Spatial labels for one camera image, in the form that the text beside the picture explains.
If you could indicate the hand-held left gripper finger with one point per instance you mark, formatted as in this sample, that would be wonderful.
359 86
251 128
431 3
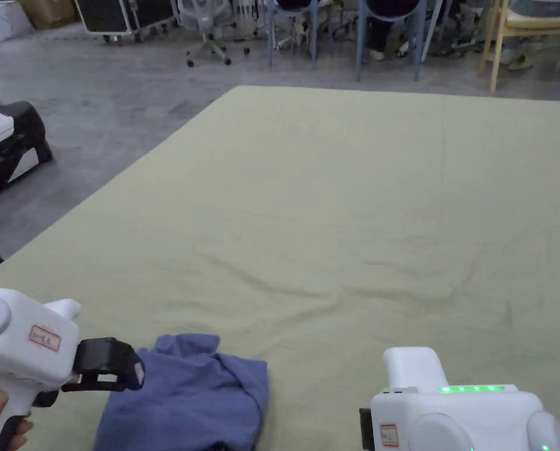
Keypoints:
113 359

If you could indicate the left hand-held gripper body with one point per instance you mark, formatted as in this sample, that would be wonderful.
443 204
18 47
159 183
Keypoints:
12 347

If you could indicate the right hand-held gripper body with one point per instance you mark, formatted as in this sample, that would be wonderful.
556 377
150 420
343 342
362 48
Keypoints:
449 418

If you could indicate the dark blue shirt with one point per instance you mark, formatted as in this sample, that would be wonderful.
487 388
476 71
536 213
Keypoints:
186 399

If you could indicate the black and white robot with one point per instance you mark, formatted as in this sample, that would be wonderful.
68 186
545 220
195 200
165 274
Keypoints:
7 141

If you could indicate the bed with pale green sheet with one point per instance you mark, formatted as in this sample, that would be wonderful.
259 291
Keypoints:
336 211

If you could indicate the white carton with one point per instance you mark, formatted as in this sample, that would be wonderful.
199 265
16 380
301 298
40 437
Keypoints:
0 19

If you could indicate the brown carton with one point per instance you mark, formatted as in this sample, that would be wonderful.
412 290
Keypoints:
50 11

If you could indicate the black flight case on wheels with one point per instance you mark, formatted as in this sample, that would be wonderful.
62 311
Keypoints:
120 14

